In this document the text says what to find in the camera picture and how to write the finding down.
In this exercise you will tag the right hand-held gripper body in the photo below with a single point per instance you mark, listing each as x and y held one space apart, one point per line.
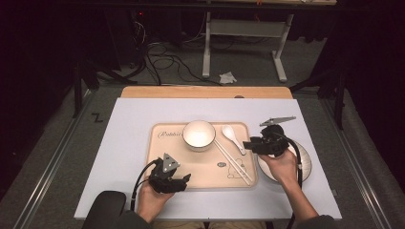
273 140

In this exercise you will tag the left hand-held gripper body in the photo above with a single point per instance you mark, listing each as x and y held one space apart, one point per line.
166 165

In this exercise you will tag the beige tray with bear print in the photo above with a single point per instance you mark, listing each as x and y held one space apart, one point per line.
203 165

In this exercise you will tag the white ceramic spoon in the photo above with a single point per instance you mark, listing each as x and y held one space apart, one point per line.
230 133

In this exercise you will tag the white plate with dark rim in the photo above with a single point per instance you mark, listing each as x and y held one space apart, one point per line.
306 162

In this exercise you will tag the white bowl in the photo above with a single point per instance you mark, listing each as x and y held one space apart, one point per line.
199 135

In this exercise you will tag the person's right hand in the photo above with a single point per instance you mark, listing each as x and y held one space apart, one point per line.
281 168

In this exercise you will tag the person's left hand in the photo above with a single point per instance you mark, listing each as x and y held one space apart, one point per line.
151 203

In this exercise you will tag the person's khaki trousers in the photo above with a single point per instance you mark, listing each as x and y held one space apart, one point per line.
235 225

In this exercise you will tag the crumpled white paper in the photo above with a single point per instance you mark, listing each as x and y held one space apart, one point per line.
227 78

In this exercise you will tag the wooden table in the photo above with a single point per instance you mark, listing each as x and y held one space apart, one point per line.
203 92

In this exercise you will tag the black metal stand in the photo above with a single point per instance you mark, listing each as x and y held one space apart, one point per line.
340 95
78 89

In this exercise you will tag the dark computer tower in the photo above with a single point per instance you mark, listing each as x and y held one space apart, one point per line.
124 38

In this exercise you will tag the metal floor rail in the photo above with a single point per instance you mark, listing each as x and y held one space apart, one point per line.
47 171
359 165

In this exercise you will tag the white metal desk frame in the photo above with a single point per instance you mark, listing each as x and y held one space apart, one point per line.
248 27

